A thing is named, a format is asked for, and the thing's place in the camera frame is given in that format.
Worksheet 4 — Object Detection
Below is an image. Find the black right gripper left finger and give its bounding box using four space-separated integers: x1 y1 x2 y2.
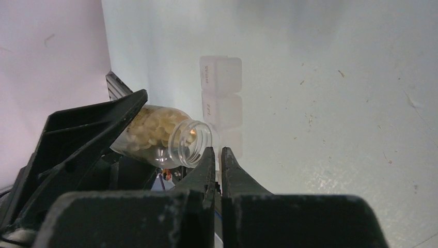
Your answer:
33 147 215 247

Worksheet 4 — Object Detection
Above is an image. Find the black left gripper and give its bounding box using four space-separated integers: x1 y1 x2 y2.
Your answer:
1 89 175 229

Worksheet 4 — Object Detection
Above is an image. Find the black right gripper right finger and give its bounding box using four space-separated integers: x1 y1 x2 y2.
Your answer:
221 147 388 247

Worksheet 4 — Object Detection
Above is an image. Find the clear three-cell pill organizer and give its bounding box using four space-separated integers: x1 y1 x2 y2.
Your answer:
199 56 243 159

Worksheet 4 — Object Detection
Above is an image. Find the aluminium left frame post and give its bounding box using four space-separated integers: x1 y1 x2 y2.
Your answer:
105 71 133 101

